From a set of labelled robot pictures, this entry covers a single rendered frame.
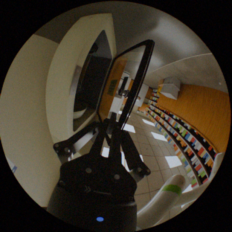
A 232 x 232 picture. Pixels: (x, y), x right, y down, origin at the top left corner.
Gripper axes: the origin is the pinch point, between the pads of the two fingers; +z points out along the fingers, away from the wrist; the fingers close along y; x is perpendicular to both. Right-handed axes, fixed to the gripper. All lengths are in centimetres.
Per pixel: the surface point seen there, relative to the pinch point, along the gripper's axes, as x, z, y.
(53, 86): 5.8, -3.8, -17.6
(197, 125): 26, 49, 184
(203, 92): 109, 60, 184
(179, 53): 34.0, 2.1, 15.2
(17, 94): 0, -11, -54
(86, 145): -15.3, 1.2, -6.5
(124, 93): 7.9, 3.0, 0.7
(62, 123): -3.8, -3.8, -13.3
